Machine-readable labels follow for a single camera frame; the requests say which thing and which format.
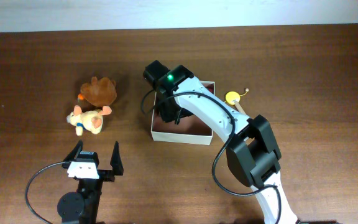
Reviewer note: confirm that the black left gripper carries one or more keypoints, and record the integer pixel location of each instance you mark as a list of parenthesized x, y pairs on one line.
[(109, 175)]

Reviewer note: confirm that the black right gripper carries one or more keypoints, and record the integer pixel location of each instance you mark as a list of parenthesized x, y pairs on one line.
[(167, 116)]

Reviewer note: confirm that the white box with maroon interior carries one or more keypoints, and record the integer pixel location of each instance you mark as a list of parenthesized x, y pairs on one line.
[(190, 130)]

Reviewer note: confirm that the cream plush mouse toy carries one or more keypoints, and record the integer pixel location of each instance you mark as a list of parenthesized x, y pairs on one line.
[(91, 121)]

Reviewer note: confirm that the yellow wooden rattle drum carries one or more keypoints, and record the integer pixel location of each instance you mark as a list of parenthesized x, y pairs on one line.
[(233, 98)]

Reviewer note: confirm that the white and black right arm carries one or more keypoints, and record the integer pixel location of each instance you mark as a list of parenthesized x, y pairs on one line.
[(250, 146)]

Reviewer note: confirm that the brown plush toy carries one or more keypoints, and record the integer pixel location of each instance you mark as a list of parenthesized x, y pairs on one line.
[(99, 92)]

